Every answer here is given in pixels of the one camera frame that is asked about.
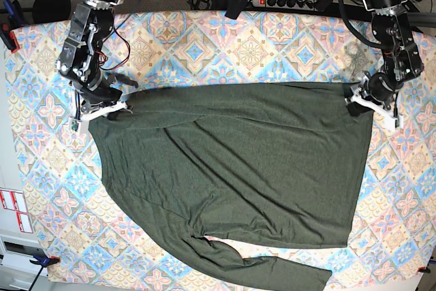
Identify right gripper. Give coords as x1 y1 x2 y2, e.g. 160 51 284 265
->
69 72 139 134

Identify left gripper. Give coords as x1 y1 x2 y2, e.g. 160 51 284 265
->
346 72 405 131

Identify dark green long-sleeve shirt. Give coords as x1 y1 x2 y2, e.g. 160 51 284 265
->
89 82 373 290

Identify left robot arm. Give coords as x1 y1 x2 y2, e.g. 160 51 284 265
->
338 0 424 131

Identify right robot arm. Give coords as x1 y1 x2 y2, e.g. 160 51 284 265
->
56 0 128 134

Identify black round stool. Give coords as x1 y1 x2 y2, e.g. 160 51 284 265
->
32 0 72 24

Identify blue clamp upper left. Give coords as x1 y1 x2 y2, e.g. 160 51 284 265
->
1 0 19 53

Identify blue clamp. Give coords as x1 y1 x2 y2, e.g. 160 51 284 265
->
29 255 61 291
1 0 19 53

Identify red white labels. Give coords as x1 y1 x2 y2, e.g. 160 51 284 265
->
1 189 33 234

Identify white power strip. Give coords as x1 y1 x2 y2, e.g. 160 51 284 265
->
251 0 319 10

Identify orange clamp lower right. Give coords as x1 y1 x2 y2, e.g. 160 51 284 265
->
418 267 431 273

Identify blue clamp lower left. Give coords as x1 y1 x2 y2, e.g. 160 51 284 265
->
29 255 61 291

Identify black remote-like device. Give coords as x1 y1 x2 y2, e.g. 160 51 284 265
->
225 0 251 20

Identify grey cabinet lower left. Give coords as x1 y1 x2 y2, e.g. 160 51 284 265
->
1 234 42 290

